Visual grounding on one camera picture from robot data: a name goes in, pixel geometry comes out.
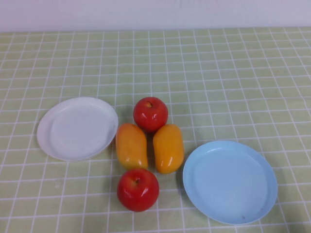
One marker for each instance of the red apple stem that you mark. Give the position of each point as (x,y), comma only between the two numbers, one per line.
(150,116)
(138,194)

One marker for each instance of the yellow orange mango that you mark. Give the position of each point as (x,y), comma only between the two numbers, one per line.
(168,150)

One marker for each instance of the orange mango with green tinge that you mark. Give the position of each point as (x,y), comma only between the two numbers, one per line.
(131,148)

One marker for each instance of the white round plate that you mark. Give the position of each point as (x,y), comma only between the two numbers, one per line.
(77,131)

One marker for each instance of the light blue round plate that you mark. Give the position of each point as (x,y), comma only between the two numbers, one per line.
(230,184)

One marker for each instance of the green checked tablecloth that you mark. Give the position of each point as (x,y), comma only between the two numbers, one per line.
(218,72)

